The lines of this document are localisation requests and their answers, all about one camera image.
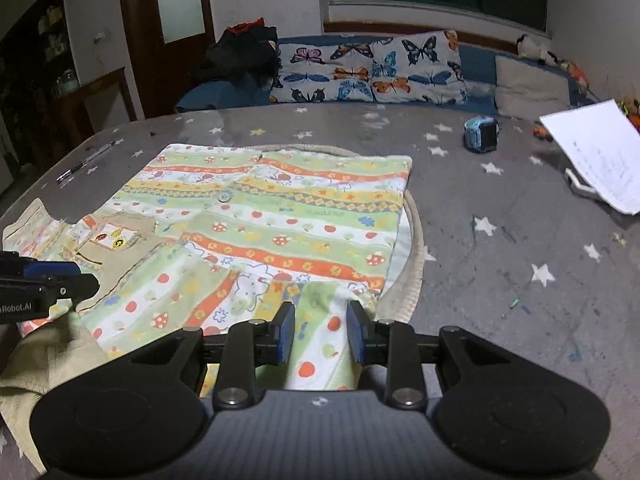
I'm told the colourful patterned children's garment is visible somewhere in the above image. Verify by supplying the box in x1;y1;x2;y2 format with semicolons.
1;144;412;467

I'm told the black and red clothes pile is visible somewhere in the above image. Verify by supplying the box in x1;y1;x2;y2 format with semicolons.
205;18;280;87

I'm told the black pen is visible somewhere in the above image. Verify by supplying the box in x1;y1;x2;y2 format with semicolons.
55;139;122;184

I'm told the grey star-patterned table cover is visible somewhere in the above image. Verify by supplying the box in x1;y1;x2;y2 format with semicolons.
1;103;639;479

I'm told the dark wooden side table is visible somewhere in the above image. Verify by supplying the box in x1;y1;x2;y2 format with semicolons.
55;67;138;148

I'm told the small orange toy car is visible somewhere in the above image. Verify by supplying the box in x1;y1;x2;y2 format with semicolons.
533;126;553;142

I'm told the butterfly print pillow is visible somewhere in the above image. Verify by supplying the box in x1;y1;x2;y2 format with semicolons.
269;30;468;105

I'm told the grey plain cushion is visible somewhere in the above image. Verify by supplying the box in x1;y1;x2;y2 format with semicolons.
495;55;570;122

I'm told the white paper sheet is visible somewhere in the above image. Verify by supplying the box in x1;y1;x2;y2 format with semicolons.
540;100;640;216

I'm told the dark wooden door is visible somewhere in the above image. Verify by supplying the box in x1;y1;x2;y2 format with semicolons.
120;0;215;118

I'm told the blue sofa bench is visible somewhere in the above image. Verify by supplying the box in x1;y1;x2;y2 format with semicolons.
176;30;592;120

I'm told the black white plush toy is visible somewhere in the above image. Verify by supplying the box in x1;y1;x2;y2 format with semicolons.
515;34;559;65

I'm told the yellow green toy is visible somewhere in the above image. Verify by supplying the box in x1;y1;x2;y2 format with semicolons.
616;98;640;130

